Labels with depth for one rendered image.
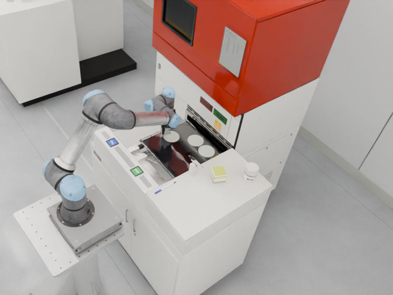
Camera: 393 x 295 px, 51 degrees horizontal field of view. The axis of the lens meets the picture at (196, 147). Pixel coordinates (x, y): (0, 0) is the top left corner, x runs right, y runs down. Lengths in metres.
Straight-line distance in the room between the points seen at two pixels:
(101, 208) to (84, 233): 0.16
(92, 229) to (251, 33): 1.23
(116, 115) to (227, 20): 0.71
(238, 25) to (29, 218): 1.44
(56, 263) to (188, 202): 0.70
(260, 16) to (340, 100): 1.95
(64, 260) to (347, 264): 2.12
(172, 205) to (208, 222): 0.20
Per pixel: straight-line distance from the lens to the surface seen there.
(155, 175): 2.36
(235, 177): 2.31
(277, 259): 3.23
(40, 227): 2.28
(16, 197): 3.49
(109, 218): 2.19
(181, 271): 2.31
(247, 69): 2.08
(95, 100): 1.97
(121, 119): 1.91
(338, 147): 3.97
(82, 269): 2.58
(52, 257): 2.18
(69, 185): 2.04
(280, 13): 2.05
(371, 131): 3.70
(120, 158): 2.34
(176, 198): 2.16
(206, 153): 2.49
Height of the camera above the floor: 2.69
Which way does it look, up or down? 46 degrees down
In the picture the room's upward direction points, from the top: 9 degrees clockwise
